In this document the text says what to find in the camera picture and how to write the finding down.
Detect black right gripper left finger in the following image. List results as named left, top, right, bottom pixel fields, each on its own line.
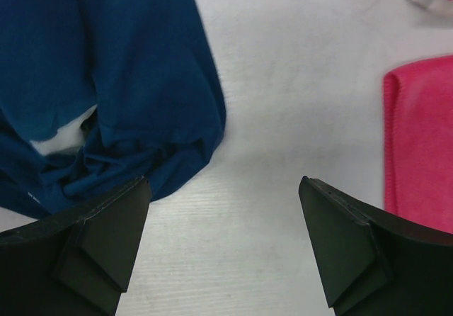
left=1, top=177, right=151, bottom=315

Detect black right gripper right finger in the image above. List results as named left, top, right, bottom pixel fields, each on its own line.
left=299, top=176, right=452, bottom=316

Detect blue t-shirt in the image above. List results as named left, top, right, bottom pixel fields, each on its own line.
left=1, top=0, right=226, bottom=219

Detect pink towel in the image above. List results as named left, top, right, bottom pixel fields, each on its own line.
left=382, top=55, right=452, bottom=233

